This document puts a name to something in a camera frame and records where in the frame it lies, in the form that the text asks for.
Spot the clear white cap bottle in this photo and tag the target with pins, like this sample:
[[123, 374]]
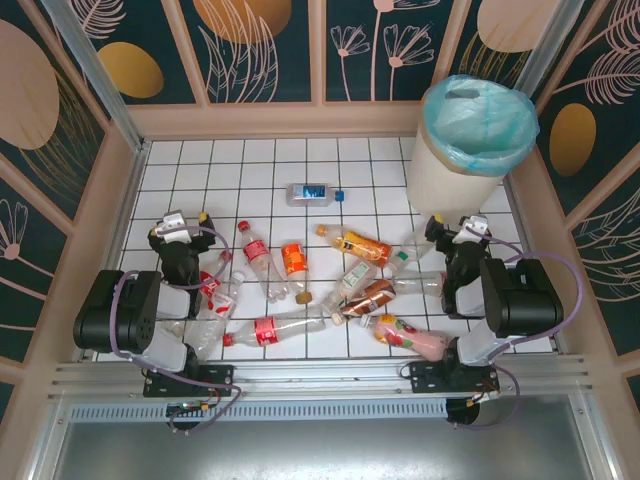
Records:
[[220, 305]]

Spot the orange juice bottle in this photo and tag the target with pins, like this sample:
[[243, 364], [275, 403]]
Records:
[[360, 245]]

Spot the pink fruit label bottle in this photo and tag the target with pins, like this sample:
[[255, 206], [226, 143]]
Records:
[[405, 340]]

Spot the brown coffee bottle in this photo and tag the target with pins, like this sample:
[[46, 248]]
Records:
[[372, 297]]

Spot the orange label brown cap bottle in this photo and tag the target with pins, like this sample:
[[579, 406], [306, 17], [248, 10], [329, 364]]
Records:
[[294, 260]]

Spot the green white label bottle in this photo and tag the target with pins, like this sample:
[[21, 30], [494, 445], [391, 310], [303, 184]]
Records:
[[352, 280]]

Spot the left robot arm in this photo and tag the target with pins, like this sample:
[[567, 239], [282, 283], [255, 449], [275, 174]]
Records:
[[105, 310]]

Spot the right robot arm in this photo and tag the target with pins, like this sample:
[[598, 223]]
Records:
[[530, 300]]

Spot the beige round bin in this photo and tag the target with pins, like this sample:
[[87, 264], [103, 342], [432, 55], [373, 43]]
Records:
[[440, 185]]

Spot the light blue bin liner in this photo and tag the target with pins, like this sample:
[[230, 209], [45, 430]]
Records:
[[450, 100]]

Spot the clear green cap bottle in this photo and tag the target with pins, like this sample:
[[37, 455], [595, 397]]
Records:
[[410, 252]]

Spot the blue label blue cap bottle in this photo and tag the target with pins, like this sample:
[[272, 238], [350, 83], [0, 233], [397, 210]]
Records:
[[310, 194]]

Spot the grey metal plate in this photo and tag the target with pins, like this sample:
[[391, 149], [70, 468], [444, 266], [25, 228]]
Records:
[[320, 450]]

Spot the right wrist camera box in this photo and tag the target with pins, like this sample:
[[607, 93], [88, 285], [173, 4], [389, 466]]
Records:
[[472, 227]]

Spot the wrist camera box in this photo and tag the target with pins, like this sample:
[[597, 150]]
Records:
[[170, 225], [472, 227]]

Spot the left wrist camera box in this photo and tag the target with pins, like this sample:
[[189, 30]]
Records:
[[170, 225]]

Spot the aluminium side rail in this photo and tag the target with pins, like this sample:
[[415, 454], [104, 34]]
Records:
[[524, 215], [128, 200]]

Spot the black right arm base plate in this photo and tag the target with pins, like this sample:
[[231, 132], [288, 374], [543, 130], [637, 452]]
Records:
[[425, 377]]

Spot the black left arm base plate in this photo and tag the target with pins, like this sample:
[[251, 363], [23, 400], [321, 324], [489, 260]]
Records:
[[220, 380]]

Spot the aluminium corner post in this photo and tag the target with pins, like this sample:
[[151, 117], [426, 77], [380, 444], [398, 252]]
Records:
[[548, 45], [100, 85]]

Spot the aluminium cross rail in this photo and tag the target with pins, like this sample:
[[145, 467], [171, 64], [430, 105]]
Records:
[[325, 380]]

